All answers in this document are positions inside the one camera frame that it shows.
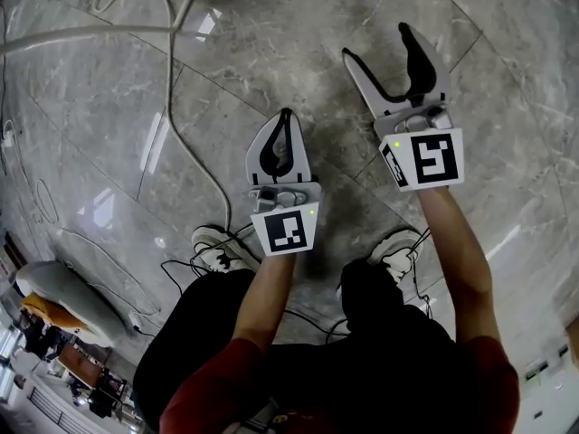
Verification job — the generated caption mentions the person's left white shoe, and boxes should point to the person's left white shoe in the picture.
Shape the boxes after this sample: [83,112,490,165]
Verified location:
[190,224,261,275]

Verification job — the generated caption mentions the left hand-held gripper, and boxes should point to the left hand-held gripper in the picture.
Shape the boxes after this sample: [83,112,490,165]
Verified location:
[244,108,324,259]

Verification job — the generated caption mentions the person's black trousers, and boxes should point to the person's black trousers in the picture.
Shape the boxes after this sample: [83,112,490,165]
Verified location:
[131,259,459,434]

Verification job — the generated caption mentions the thin black tether cable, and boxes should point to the thin black tether cable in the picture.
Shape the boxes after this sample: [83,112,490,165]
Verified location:
[406,225,438,321]
[159,222,257,289]

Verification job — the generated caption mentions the orange pillow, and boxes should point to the orange pillow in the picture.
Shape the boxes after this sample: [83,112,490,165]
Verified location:
[19,293,88,332]

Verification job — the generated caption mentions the person's right forearm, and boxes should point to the person's right forearm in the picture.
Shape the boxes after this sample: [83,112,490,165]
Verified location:
[417,186,504,345]

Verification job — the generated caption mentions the person's white shoe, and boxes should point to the person's white shoe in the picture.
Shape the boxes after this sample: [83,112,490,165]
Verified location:
[190,224,261,275]
[366,228,424,285]

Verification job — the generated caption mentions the brown wooden desk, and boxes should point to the brown wooden desk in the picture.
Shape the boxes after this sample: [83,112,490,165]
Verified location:
[58,341,110,386]

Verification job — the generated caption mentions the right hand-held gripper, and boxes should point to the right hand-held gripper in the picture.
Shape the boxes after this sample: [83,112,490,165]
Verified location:
[340,21,467,194]

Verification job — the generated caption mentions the white round floor cushion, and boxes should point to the white round floor cushion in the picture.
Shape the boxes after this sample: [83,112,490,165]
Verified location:
[14,259,130,350]

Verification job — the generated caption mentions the thick white cable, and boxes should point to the thick white cable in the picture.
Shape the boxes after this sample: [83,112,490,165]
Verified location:
[0,0,196,57]

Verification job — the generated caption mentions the looped white cable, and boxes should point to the looped white cable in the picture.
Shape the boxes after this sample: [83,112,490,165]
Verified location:
[0,149,162,321]

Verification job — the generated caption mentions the person's left forearm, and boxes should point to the person's left forearm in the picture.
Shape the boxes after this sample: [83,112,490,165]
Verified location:
[230,252,300,357]

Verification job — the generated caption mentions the person's right white shoe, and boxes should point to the person's right white shoe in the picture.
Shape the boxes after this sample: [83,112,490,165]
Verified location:
[366,228,424,285]

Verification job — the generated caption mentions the person's red shirt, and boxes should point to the person's red shirt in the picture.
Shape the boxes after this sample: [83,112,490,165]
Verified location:
[158,334,522,434]

